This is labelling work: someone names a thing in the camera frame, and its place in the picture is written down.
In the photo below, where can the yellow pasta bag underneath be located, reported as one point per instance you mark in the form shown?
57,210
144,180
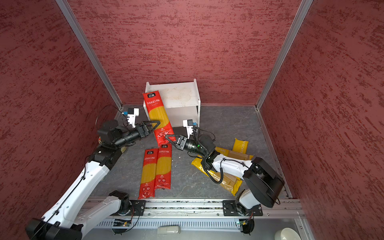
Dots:
240,146

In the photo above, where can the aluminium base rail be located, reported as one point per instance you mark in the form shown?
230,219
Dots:
198,214

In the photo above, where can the red spaghetti bag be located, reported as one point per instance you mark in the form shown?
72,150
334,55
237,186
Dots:
147,186
164,167
156,112

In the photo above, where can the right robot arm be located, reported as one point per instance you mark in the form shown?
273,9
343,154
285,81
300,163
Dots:
263,182

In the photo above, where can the white two-tier shelf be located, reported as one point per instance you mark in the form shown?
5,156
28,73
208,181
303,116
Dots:
181,101

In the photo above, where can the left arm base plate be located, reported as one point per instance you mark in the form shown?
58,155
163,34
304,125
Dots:
131,208

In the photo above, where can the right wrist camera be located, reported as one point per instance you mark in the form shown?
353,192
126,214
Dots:
190,126

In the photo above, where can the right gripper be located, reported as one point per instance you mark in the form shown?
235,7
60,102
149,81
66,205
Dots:
179,144

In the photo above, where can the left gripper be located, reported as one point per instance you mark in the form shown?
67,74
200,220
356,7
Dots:
143,129

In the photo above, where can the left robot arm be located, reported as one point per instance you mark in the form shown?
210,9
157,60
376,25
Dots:
62,221

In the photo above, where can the yellow pasta bag rear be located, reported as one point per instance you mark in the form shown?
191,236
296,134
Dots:
233,154

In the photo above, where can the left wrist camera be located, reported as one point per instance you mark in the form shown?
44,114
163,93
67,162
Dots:
130,115

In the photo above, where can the yellow pasta bag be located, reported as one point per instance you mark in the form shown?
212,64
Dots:
230,183
233,154

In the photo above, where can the yellow pasta bag front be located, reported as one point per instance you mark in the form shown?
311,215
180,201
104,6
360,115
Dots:
230,183

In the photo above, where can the white remote device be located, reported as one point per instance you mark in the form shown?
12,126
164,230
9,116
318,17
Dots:
168,230

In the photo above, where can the white bowl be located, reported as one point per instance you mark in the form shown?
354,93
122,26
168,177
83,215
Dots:
287,234

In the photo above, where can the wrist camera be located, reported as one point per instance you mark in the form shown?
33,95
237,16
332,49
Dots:
130,115
190,126

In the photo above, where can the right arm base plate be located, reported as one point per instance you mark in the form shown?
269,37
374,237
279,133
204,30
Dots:
237,208

